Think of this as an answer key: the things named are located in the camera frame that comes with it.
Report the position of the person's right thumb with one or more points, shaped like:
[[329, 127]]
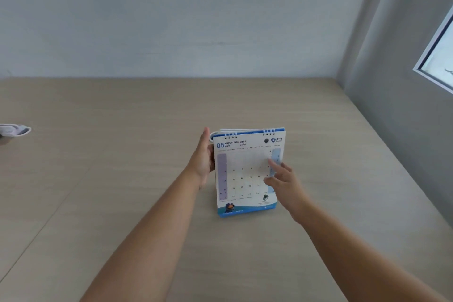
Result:
[[270, 182]]

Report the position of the white object with grey part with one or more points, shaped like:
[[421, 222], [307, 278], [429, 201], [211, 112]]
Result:
[[14, 131]]

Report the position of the window with white frame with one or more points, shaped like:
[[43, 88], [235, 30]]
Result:
[[437, 54]]

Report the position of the white spiral desk calendar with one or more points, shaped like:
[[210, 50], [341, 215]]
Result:
[[244, 174]]

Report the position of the person's right forearm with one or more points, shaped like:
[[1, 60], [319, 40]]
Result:
[[368, 262]]

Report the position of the person's right hand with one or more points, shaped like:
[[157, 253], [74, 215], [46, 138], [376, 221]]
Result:
[[288, 192]]

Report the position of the person's left forearm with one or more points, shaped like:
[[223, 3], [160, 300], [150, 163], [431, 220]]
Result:
[[148, 245]]

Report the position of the person's left thumb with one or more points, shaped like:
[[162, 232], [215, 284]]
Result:
[[205, 139]]

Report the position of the person's left hand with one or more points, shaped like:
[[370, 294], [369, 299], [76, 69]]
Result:
[[200, 163]]

